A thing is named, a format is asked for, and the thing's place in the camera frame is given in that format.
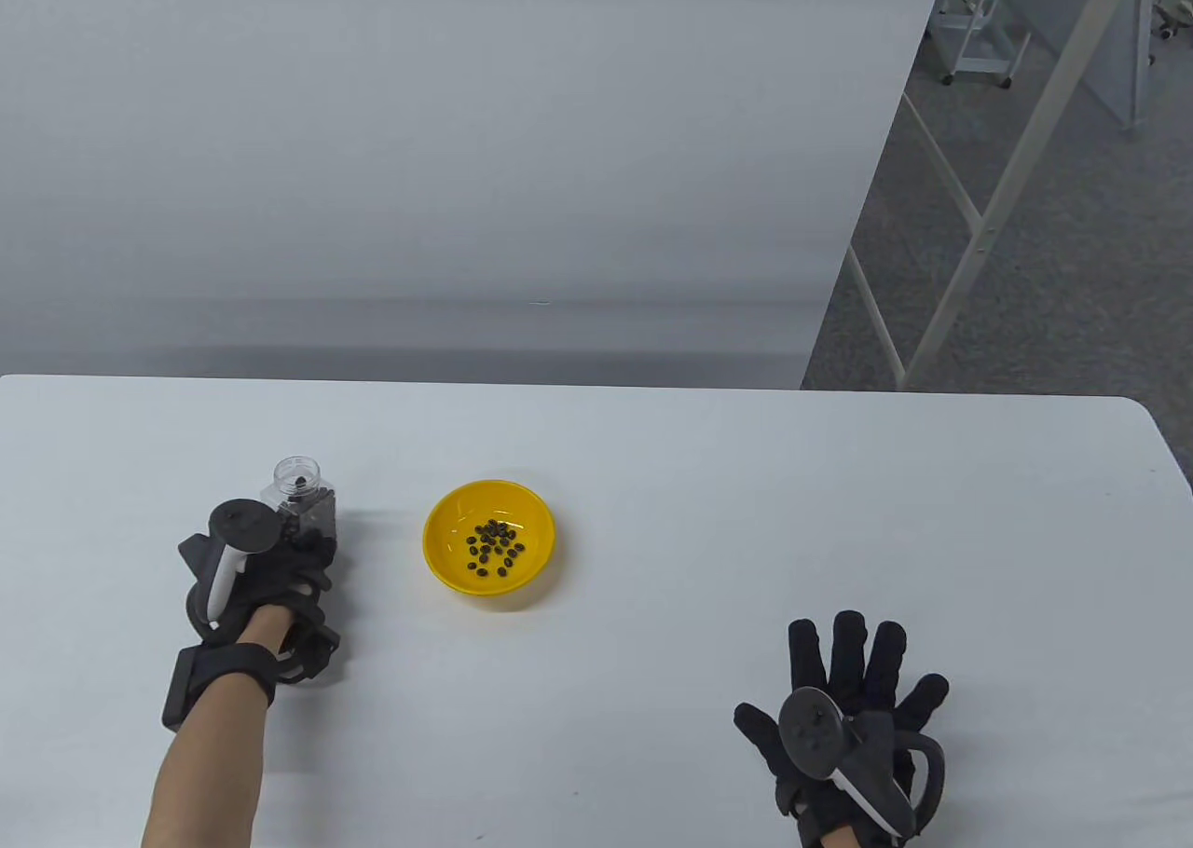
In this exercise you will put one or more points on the group of dark coffee beans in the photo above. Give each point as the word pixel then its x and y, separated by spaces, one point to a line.
pixel 494 545

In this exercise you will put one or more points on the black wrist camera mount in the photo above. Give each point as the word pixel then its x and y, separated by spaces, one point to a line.
pixel 219 666

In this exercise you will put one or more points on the clear plastic coffee jar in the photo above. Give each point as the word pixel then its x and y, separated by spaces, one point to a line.
pixel 298 471

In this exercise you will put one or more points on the white wheeled cart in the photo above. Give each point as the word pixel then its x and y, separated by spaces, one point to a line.
pixel 979 42

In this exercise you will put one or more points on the person's left forearm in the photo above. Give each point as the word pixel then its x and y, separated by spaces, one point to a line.
pixel 210 773

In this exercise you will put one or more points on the white metal support frame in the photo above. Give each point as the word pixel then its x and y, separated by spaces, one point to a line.
pixel 979 233

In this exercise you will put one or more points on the white backdrop board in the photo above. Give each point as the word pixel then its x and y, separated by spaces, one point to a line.
pixel 419 140

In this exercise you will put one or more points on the person's left hand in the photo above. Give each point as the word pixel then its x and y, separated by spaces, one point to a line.
pixel 280 573

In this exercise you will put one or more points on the grey tracking controller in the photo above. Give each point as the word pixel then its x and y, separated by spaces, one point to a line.
pixel 811 731
pixel 242 522

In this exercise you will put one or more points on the yellow plastic bowl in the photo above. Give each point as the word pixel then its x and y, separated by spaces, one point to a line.
pixel 447 540

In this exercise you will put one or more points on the person's right hand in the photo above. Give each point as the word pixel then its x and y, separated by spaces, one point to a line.
pixel 853 662

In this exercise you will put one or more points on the grey leaning panel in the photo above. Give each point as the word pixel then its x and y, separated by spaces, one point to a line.
pixel 1100 56

